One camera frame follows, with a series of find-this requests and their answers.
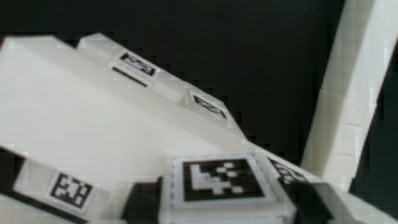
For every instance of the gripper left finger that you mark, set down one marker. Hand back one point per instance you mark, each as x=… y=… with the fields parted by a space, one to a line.
x=143 y=203

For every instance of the white chair back frame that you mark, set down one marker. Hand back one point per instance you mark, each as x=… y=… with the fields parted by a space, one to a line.
x=104 y=124

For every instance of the white front fence wall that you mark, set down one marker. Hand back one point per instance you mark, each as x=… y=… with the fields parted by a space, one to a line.
x=365 y=43

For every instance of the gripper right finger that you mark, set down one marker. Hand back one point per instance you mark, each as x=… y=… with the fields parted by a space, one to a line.
x=320 y=207

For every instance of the white tagged cube nut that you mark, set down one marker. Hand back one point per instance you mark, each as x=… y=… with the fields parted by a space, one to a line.
x=223 y=191

